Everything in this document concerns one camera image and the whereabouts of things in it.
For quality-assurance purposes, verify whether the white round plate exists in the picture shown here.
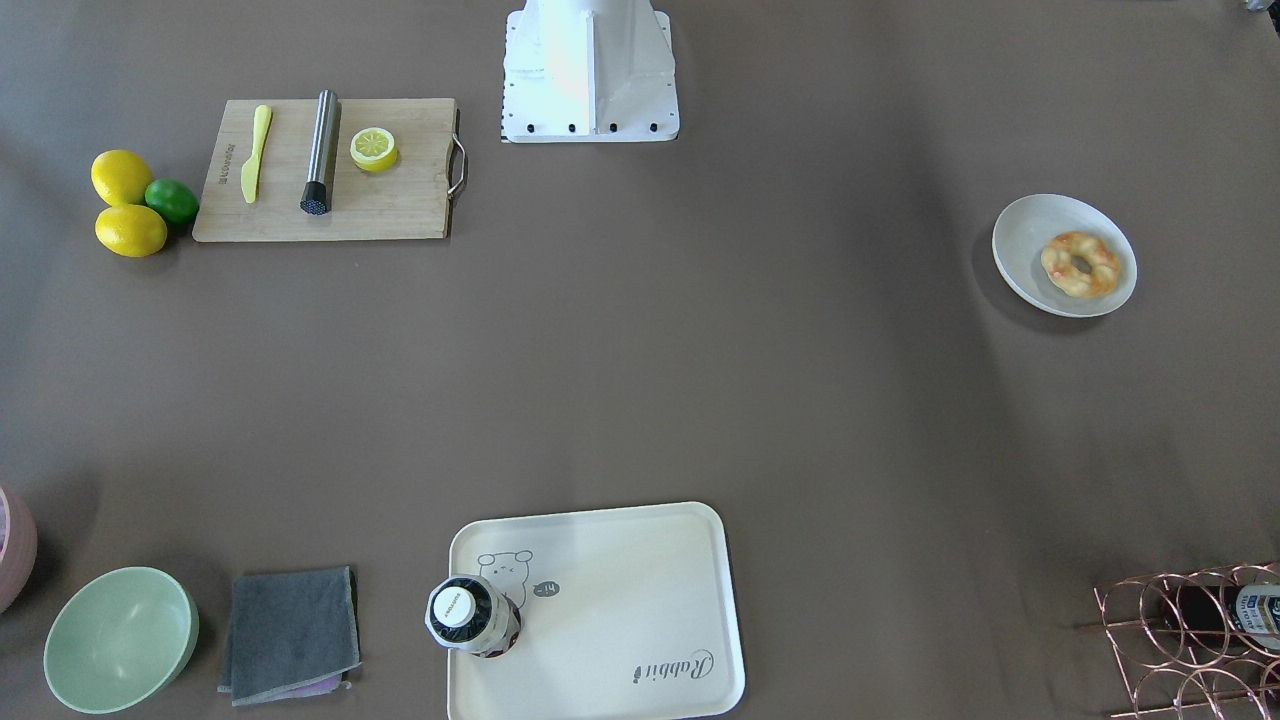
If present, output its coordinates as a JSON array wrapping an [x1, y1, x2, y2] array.
[[991, 193, 1138, 318]]

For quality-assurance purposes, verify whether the glazed twisted donut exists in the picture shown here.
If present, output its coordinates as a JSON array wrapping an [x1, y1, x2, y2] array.
[[1039, 231, 1123, 299]]

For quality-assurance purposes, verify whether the cream rabbit serving tray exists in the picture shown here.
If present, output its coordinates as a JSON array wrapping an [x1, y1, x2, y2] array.
[[447, 501, 746, 719]]

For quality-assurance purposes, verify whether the dark tea bottle on tray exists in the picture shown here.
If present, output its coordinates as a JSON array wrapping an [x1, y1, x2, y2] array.
[[424, 574, 522, 659]]

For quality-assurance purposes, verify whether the wooden cutting board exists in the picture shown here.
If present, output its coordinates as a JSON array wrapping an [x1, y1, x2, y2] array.
[[192, 97, 458, 243]]

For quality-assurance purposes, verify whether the half lemon slice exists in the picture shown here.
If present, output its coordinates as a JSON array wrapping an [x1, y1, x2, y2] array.
[[349, 127, 399, 173]]

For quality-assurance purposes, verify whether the steel muddler black tip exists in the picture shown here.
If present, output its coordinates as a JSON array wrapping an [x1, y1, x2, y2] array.
[[300, 88, 340, 217]]

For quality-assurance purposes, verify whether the yellow plastic knife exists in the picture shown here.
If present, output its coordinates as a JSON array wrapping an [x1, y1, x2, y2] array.
[[239, 104, 273, 204]]

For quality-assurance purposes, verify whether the grey folded cloth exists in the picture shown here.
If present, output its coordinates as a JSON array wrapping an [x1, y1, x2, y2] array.
[[218, 566, 362, 707]]

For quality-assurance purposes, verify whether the green lime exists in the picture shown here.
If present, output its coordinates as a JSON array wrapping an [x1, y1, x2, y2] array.
[[143, 178, 200, 227]]

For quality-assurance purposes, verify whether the lower yellow lemon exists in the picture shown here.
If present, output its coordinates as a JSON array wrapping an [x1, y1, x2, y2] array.
[[95, 204, 169, 258]]

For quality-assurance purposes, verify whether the yellow lemon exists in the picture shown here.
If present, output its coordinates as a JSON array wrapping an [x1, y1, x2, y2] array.
[[90, 149, 154, 208], [95, 204, 169, 258]]

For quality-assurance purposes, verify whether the upper yellow lemon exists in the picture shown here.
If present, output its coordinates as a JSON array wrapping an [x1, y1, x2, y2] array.
[[90, 149, 154, 208]]

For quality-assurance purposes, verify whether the mint green bowl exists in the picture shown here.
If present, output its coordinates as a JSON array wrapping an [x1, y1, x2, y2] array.
[[44, 566, 200, 714]]

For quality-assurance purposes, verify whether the pink ice bowl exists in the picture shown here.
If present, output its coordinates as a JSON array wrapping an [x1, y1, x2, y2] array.
[[1, 488, 38, 612]]

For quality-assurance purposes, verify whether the tea bottle in rack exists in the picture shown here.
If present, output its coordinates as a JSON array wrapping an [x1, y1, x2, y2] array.
[[1164, 584, 1279, 653]]

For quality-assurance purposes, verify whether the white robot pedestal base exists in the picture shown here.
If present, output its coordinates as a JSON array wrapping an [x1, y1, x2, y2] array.
[[500, 1, 681, 143]]

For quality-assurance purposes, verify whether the copper wire bottle rack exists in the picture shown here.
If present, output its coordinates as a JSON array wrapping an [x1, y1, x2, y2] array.
[[1083, 561, 1279, 719]]

